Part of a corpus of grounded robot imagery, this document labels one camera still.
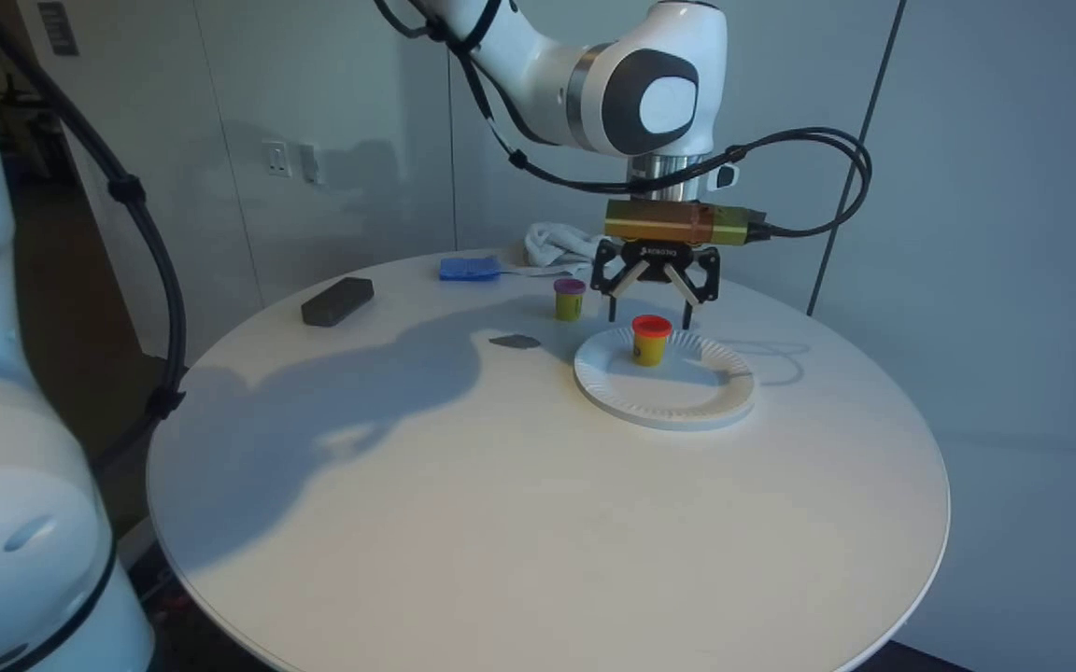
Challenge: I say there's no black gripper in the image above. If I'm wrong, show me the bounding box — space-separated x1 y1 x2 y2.
589 239 722 327

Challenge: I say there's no yellow purple lid bottle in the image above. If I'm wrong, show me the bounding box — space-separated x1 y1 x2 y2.
554 275 585 321

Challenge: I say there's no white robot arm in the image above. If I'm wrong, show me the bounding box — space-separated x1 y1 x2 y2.
0 0 729 672

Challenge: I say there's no white round plate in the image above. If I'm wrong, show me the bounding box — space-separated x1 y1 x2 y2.
570 327 758 429

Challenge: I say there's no white crumpled cloth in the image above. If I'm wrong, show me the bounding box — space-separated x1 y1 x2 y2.
524 225 596 269

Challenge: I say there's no small grey flat piece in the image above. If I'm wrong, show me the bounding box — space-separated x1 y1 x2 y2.
489 332 543 350

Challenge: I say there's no blue flat sponge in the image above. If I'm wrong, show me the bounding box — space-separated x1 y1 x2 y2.
437 259 501 285

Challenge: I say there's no black rectangular block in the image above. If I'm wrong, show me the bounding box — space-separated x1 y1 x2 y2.
301 275 374 327

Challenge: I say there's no gold wrist camera mount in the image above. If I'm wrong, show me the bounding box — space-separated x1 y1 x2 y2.
604 202 763 248

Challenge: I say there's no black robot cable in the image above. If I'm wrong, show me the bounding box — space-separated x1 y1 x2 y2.
0 0 191 477

